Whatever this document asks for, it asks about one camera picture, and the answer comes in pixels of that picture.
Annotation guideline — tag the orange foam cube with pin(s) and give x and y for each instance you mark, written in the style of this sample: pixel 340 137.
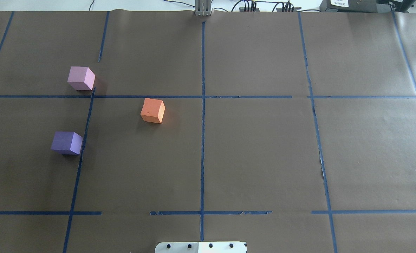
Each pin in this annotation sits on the orange foam cube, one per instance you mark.
pixel 153 110

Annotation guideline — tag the brown paper table cover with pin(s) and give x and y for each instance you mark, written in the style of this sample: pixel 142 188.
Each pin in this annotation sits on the brown paper table cover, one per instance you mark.
pixel 292 132

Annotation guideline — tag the black power strip left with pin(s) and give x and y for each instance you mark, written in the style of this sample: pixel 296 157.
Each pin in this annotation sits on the black power strip left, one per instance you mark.
pixel 251 8

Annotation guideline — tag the black power strip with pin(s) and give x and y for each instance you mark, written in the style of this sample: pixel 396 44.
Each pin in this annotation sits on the black power strip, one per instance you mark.
pixel 251 8
pixel 287 9

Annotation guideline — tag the pink foam cube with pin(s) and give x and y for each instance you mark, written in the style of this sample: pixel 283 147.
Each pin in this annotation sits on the pink foam cube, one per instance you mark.
pixel 81 78

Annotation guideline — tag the purple foam cube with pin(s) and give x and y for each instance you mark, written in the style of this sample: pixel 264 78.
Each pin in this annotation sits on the purple foam cube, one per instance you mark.
pixel 67 143

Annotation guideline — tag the black power strip right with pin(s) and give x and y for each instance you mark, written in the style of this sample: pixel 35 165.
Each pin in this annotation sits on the black power strip right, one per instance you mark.
pixel 287 9

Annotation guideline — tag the dark grey control box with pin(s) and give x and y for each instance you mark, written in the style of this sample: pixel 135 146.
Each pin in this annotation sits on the dark grey control box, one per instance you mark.
pixel 359 6

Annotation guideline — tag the grey aluminium post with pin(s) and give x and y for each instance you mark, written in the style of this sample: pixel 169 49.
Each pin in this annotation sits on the grey aluminium post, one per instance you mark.
pixel 203 8

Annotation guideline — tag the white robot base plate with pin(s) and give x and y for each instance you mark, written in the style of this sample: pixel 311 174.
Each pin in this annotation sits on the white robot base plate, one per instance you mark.
pixel 202 247

